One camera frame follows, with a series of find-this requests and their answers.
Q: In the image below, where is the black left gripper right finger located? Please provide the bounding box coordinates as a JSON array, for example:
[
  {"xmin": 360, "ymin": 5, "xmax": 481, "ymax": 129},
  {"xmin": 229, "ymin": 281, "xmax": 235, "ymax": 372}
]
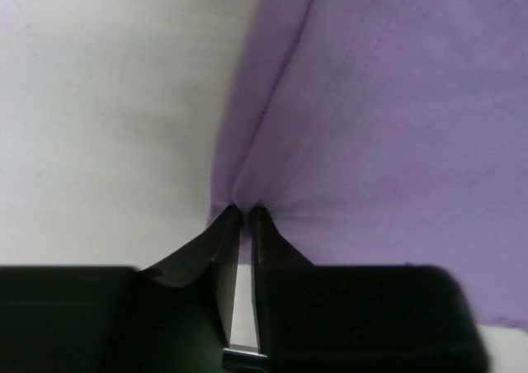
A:
[{"xmin": 249, "ymin": 207, "xmax": 489, "ymax": 372}]

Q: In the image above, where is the lavender t shirt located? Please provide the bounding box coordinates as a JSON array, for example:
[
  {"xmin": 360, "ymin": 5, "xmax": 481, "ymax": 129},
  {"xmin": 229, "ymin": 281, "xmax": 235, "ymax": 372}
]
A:
[{"xmin": 210, "ymin": 0, "xmax": 527, "ymax": 329}]

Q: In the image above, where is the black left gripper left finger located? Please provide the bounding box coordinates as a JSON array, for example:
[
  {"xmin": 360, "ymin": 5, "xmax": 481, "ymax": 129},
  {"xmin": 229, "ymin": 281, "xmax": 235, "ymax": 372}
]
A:
[{"xmin": 1, "ymin": 206, "xmax": 242, "ymax": 372}]

